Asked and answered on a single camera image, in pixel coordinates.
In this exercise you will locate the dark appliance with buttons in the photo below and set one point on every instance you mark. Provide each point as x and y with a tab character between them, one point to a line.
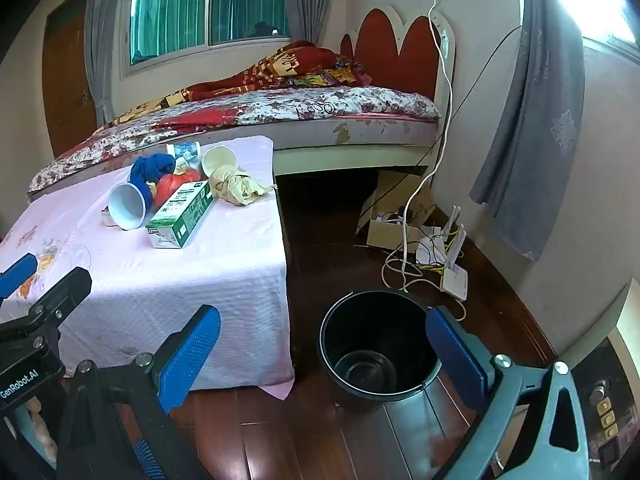
605	410

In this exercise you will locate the white side table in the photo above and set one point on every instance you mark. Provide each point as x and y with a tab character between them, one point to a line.
625	320

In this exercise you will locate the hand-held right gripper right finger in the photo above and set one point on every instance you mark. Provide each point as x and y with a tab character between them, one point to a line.
455	355

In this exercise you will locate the brown wooden door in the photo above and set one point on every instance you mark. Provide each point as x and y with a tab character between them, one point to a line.
67	85

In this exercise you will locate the white paper cup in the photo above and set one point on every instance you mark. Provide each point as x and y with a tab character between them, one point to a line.
219	160

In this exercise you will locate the beige cloth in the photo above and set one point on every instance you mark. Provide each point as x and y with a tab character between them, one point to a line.
235	185

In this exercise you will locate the open cardboard box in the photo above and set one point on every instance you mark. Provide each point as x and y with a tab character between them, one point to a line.
385	235

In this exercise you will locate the black plastic bucket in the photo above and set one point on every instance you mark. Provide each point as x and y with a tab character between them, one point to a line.
350	330

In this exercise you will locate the floral bed sheet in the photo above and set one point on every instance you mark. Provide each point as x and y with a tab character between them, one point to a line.
280	105

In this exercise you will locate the milk carton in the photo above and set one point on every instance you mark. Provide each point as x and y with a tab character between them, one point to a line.
180	215

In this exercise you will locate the window with green curtain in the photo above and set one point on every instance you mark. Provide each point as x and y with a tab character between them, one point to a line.
200	10

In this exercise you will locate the grey patterned curtain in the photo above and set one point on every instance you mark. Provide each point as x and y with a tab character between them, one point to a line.
530	125

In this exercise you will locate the blue cloth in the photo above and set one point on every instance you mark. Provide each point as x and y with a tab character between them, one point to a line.
147	167

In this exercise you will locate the bed with red headboard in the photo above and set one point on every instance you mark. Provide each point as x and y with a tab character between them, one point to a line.
400	50

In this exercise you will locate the red printed blanket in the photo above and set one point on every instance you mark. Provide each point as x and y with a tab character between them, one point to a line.
280	67

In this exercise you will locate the person's left hand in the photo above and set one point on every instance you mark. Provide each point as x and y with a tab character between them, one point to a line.
42	430

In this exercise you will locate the blue paper cup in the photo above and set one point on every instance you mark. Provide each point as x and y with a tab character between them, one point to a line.
125	205

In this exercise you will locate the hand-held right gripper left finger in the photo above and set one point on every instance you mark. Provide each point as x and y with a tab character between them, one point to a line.
192	350

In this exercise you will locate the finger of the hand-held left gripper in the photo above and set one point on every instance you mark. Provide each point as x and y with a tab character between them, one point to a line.
17	275
65	290

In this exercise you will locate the red plastic bag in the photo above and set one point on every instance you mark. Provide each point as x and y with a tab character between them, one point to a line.
172	185

